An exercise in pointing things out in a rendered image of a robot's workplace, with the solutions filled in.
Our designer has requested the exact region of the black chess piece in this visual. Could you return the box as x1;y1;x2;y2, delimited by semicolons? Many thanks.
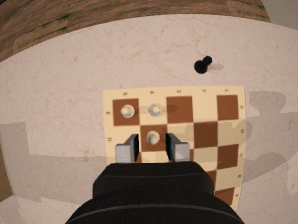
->
194;56;212;74

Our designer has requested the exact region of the chessboard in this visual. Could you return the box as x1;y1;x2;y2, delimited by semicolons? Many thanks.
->
103;86;246;210

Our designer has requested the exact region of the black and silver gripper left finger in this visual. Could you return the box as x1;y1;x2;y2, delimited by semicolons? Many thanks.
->
115;134;139;163

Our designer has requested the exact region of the white pawn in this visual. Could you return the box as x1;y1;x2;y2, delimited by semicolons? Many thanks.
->
148;103;162;117
121;105;135;118
146;131;160;145

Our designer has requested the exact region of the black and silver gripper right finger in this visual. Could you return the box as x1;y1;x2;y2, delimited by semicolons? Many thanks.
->
166;133;190;162

